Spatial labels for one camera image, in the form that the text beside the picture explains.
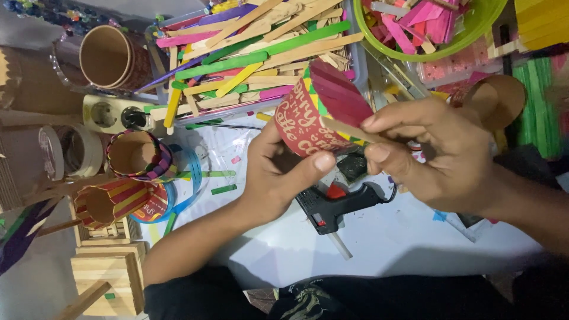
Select utility knife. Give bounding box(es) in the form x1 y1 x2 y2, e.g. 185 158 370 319
362 42 429 102

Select long green craft stick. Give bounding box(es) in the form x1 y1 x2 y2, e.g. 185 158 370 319
177 170 237 179

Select clear plastic ruler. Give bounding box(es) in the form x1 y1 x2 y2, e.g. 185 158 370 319
433 209 480 244

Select white power strip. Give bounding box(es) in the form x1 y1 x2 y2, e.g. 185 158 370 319
82 94 157 135

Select tray of coloured craft sticks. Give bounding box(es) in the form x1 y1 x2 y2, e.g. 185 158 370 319
146 0 370 130

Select clear glass jar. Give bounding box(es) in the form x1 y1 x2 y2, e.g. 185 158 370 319
50 35 89 88

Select green bowl of stick pieces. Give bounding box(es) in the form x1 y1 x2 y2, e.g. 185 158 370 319
353 0 508 63

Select clear box of pink beads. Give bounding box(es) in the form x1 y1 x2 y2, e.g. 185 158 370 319
417 36 504 86

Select black hot glue gun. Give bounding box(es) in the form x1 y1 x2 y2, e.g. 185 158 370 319
295 180 388 236

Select small wooden stick frame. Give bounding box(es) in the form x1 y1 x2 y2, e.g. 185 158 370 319
68 198 143 248

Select wooden stick box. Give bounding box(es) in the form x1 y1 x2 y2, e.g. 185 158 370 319
70 241 146 317

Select red yellow striped stick cup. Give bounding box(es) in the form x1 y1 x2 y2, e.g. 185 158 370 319
73 178 155 230

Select cup covered with multicoloured sticks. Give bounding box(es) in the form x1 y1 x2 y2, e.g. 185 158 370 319
105 130 178 184

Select corrugated cardboard sheet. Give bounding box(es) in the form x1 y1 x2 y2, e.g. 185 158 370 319
0 131 25 212

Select person's right hand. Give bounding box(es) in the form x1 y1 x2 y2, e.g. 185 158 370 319
360 98 504 217

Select white tape roll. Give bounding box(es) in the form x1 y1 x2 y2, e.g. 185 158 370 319
38 124 106 181

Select green stick mat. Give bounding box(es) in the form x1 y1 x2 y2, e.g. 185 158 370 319
510 57 563 160

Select loose wooden bar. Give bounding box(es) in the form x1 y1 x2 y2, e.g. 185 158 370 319
52 280 113 320

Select blue plastic ring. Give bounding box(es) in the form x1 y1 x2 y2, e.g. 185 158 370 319
130 143 204 224

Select black square pad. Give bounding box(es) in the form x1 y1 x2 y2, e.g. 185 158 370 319
336 153 369 184

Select heap of coloured beads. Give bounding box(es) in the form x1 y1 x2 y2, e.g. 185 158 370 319
2 0 121 37

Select purple stick piece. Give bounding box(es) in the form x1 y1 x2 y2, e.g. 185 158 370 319
0 199 59 277

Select person's left hand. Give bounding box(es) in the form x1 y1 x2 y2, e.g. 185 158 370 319
239 120 337 226

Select plain wooden craft stick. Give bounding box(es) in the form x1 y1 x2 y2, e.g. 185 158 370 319
320 116 378 145

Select clear glue stick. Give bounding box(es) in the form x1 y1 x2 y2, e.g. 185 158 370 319
327 231 354 260

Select red paper cup with sticks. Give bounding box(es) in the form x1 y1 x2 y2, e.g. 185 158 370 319
273 59 375 159

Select person's black clothing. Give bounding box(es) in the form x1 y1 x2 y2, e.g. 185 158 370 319
143 264 569 320

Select yellow stick panel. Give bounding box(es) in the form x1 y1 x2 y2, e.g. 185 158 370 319
514 0 569 52

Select single brown paper cup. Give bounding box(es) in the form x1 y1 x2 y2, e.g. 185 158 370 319
461 74 527 132

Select stack of brown paper cups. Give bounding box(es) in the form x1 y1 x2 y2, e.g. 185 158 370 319
79 25 154 92

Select black power plug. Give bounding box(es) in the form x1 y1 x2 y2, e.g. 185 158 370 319
120 106 148 131

